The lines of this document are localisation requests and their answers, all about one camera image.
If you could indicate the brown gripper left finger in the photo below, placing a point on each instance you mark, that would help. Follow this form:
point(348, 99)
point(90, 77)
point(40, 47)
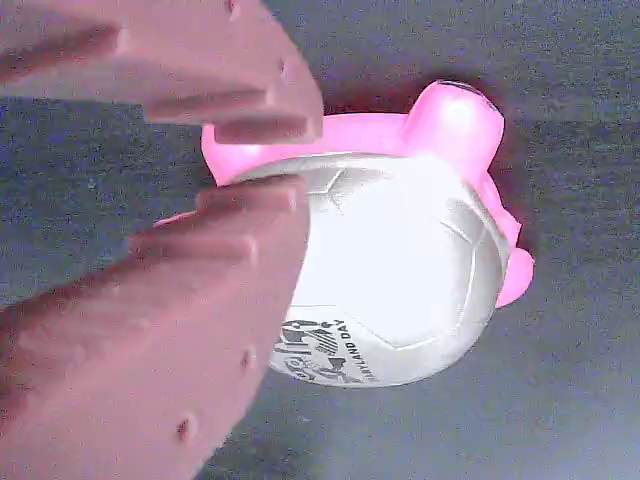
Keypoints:
point(125, 360)

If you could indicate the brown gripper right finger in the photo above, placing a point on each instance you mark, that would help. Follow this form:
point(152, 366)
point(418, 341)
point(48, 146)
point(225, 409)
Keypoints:
point(175, 55)

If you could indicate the pink turtle toy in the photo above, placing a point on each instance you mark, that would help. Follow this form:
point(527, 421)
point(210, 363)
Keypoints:
point(400, 250)

